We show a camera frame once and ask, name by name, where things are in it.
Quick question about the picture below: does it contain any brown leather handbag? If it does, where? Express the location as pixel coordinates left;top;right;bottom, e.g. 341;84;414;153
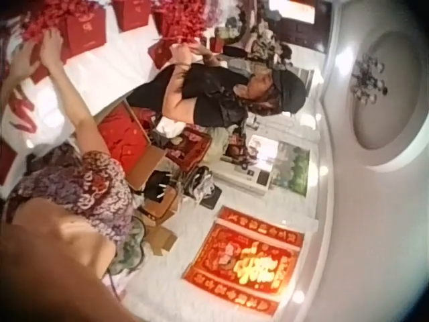
138;170;184;225

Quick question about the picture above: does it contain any large red gift box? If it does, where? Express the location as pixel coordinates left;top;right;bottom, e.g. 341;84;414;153
63;5;108;57

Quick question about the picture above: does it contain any dark red box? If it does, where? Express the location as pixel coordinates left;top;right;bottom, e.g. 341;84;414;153
0;143;18;186

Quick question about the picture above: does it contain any black notebook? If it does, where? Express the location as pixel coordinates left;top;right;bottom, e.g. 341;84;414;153
200;184;224;211

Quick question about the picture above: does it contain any tiny red box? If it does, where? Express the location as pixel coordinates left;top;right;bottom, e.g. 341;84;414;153
209;35;226;54

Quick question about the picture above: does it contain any red and gold poster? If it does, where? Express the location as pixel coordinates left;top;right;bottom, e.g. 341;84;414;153
182;205;306;317

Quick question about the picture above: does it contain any heap of red paper flowers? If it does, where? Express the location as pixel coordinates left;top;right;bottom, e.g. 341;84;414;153
152;0;225;46
13;0;84;43

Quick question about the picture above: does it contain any small red gift box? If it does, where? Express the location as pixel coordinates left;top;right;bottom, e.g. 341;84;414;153
147;40;176;70

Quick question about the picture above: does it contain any white bag with red print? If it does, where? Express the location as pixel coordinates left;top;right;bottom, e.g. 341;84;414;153
0;78;80;150

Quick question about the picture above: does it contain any dark ceiling chandelier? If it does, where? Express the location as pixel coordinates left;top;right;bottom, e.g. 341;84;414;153
349;54;390;105

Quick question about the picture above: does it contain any person's left hand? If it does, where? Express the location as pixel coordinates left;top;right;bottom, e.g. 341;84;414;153
8;42;42;83

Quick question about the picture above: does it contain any dark wooden cabinet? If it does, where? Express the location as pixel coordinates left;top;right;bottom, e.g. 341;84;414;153
246;0;334;54

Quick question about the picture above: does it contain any small cardboard box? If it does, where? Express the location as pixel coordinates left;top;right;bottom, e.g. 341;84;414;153
147;226;179;258

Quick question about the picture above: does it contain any red patterned tray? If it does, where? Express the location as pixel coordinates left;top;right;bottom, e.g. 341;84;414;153
166;125;215;169

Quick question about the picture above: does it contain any cardboard carton of red packets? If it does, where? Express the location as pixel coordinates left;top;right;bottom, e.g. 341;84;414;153
95;101;169;193

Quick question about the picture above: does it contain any person's right hand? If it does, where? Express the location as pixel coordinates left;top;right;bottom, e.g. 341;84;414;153
39;27;65;68

